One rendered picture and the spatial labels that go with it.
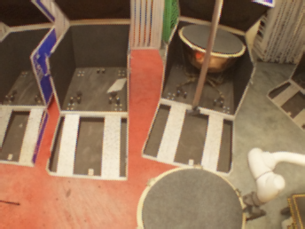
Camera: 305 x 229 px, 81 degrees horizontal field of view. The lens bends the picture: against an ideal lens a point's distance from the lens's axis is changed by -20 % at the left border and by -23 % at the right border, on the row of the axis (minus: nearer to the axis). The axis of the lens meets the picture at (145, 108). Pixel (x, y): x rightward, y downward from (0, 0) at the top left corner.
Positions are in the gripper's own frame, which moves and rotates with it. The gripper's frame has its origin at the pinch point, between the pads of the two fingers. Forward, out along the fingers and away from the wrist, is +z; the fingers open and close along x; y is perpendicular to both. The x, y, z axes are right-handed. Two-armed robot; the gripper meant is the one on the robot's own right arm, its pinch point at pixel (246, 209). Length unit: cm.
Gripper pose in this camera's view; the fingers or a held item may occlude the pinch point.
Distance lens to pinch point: 137.8
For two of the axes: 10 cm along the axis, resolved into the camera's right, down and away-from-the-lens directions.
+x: 2.0, -6.8, 7.0
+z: -0.5, 7.1, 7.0
